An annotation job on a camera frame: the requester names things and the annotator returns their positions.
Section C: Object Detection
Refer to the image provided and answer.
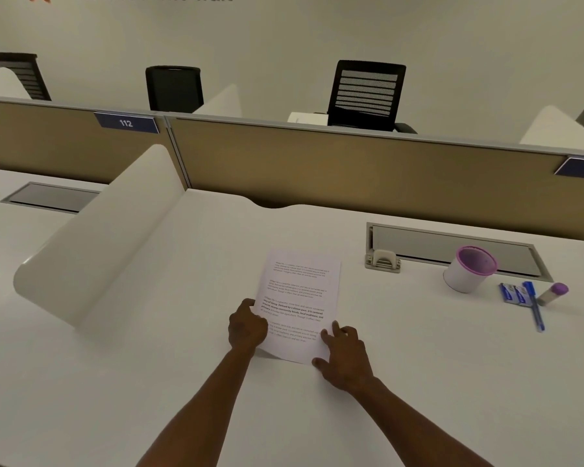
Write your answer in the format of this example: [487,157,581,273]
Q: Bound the person's right hand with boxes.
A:
[312,320,374,392]

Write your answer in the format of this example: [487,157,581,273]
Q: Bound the person's left hand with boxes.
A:
[227,298,269,355]

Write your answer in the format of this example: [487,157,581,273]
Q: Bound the printed white paper sheets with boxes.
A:
[252,248,343,365]

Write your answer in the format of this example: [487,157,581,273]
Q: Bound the beige hole punch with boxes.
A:
[365,248,402,274]

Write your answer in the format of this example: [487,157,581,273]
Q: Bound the blue pen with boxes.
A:
[522,280,546,333]

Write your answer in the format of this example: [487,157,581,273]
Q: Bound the purple capped glue stick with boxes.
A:
[535,282,569,307]

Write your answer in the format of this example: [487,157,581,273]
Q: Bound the person's right forearm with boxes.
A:
[348,376,495,467]

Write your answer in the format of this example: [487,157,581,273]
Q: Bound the person's left forearm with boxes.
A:
[136,347,256,467]

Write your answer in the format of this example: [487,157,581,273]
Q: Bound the white cup with purple rim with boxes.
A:
[443,245,499,294]

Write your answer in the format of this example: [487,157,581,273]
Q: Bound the wide beige partition panel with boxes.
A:
[165,114,584,244]

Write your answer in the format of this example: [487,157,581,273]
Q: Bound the black striped mesh office chair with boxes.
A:
[326,60,418,135]

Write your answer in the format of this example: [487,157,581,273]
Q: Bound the grey desk cable tray lid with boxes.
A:
[365,222,555,283]
[0,181,103,215]

